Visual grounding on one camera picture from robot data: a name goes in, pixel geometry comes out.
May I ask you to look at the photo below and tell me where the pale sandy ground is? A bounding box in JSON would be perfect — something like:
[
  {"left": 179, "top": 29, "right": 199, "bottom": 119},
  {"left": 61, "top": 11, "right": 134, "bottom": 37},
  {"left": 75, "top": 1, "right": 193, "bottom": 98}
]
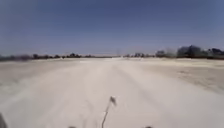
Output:
[{"left": 0, "top": 57, "right": 224, "bottom": 128}]

